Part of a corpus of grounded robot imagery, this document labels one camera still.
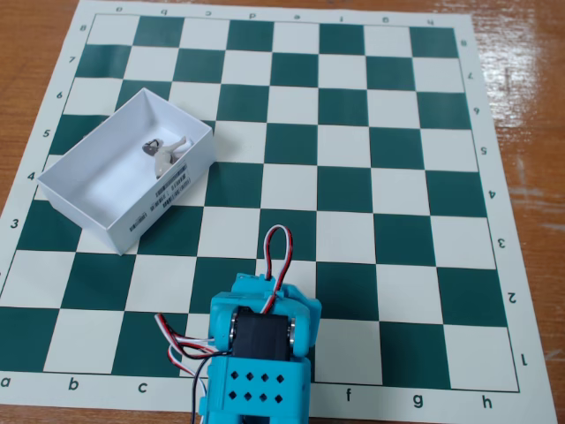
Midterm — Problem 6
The white cardboard box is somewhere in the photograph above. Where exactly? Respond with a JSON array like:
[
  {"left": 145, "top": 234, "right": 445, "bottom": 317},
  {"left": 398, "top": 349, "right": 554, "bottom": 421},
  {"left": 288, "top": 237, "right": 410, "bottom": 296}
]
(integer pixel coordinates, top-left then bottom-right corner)
[{"left": 37, "top": 87, "right": 217, "bottom": 257}]

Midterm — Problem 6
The red white black servo cable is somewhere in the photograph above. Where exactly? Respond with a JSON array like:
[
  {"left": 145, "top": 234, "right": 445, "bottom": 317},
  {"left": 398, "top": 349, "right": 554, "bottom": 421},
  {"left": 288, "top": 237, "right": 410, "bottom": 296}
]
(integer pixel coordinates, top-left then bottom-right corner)
[
  {"left": 167, "top": 343, "right": 222, "bottom": 424},
  {"left": 154, "top": 313, "right": 217, "bottom": 351}
]

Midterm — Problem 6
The small grey white toy horse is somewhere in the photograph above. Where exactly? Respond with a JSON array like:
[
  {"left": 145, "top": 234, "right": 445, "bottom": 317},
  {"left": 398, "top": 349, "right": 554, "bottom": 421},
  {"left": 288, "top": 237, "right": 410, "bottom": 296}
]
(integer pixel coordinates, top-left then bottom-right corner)
[{"left": 140, "top": 135, "right": 197, "bottom": 180}]

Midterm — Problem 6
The looped red white black cable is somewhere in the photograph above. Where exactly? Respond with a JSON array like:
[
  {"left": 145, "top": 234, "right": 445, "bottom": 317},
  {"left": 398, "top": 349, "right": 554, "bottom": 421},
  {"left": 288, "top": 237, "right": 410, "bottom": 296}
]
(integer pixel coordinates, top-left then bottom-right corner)
[{"left": 261, "top": 224, "right": 295, "bottom": 314}]

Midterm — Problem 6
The cyan gripper body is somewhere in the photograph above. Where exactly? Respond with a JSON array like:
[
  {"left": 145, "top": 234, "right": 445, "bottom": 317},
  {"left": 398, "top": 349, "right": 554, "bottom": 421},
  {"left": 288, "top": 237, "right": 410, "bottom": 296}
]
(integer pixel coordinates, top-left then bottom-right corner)
[{"left": 232, "top": 272, "right": 323, "bottom": 354}]

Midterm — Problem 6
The green white chessboard mat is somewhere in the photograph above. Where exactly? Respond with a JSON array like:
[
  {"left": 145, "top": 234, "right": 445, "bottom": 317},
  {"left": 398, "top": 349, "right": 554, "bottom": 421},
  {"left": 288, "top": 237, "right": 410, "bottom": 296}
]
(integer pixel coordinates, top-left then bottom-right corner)
[{"left": 0, "top": 0, "right": 560, "bottom": 420}]

